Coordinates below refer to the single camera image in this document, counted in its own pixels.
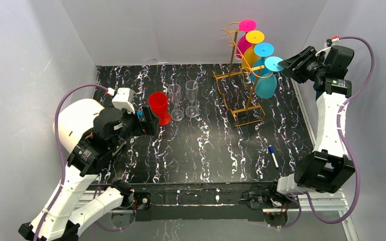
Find red wine glass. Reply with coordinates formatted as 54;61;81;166
148;92;171;126

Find clear champagne flute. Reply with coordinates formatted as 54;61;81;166
168;84;184;122
185;80;199;118

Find blue wine glass front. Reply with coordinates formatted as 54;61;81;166
251;56;283;99

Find blue wine glass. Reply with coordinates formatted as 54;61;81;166
251;56;283;99
250;42;274;82

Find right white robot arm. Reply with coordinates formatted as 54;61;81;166
276;45;355;195

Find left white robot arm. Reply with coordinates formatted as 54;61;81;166
18;99;159;240

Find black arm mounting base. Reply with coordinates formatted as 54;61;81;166
93;181;300;223

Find blue wine glass rear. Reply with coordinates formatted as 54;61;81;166
250;42;274;82

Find yellow wine glass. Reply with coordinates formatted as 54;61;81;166
242;30;265;67

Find pink wine glass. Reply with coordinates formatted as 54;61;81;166
235;19;257;59

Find white orange cylinder spool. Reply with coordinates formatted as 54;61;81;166
58;98;104;153

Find blue white marker pen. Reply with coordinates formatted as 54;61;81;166
268;145;279;169

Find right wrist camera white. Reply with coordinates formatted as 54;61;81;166
325;36;340;47

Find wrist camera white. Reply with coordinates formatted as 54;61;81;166
325;36;340;47
112;87;135;114

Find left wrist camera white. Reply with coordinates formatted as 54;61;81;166
112;87;135;114

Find gold wire glass rack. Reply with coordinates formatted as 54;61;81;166
213;22;265;128

